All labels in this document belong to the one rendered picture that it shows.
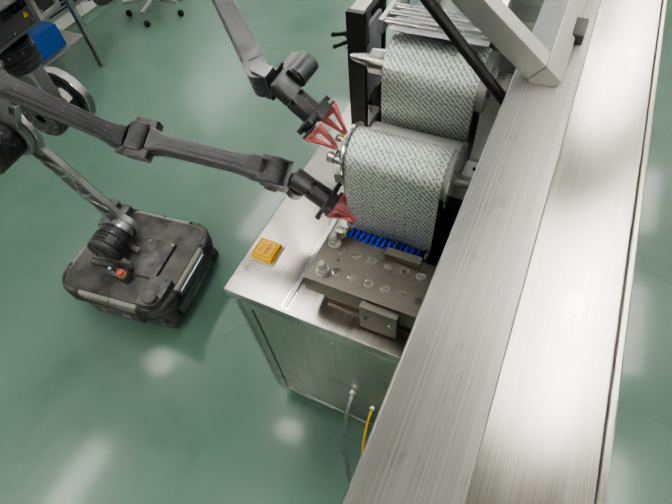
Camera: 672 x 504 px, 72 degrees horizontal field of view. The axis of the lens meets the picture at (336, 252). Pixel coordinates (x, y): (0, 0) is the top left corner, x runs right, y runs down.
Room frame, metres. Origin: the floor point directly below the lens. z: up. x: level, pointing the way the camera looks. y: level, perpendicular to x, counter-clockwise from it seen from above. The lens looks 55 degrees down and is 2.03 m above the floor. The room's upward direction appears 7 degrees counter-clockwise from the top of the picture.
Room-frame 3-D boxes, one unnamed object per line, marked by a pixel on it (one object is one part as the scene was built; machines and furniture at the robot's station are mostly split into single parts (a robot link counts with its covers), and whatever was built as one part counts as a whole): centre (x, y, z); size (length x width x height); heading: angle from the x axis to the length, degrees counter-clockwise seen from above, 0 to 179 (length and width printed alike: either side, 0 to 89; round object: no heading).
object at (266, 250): (0.83, 0.21, 0.91); 0.07 x 0.07 x 0.02; 59
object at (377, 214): (0.74, -0.15, 1.10); 0.23 x 0.01 x 0.18; 59
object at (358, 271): (0.61, -0.12, 1.00); 0.40 x 0.16 x 0.06; 59
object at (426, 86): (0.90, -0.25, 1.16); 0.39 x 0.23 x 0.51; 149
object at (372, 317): (0.53, -0.09, 0.96); 0.10 x 0.03 x 0.11; 59
